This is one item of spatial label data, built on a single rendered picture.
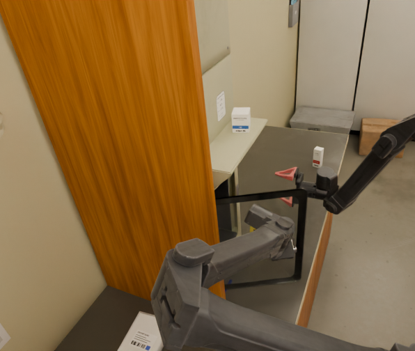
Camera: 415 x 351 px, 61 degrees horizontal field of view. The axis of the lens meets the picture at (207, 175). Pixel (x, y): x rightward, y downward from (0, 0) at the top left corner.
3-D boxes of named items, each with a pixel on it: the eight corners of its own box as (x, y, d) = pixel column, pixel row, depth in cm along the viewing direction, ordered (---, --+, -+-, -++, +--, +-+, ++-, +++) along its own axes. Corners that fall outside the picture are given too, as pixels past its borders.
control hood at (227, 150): (194, 196, 99) (189, 166, 93) (236, 141, 122) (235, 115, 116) (232, 204, 94) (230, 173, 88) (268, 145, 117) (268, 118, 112)
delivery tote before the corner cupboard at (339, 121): (287, 148, 387) (288, 120, 368) (297, 131, 416) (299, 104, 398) (345, 157, 361) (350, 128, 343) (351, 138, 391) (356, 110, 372)
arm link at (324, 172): (333, 215, 122) (351, 203, 125) (336, 191, 114) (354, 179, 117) (308, 197, 130) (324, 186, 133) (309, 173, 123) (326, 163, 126)
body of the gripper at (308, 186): (299, 171, 132) (319, 174, 129) (297, 193, 138) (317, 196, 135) (294, 181, 127) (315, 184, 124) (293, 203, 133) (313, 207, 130)
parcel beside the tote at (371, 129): (357, 155, 361) (361, 130, 345) (357, 140, 386) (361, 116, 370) (402, 159, 348) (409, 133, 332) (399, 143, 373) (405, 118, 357)
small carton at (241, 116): (232, 132, 106) (231, 114, 103) (235, 125, 110) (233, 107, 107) (248, 132, 105) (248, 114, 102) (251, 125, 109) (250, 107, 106)
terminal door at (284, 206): (213, 289, 123) (200, 199, 100) (300, 279, 123) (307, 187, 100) (213, 291, 122) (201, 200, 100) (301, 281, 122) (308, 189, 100)
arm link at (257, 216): (273, 260, 84) (288, 229, 82) (232, 236, 88) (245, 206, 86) (283, 244, 95) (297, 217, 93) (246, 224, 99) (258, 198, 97)
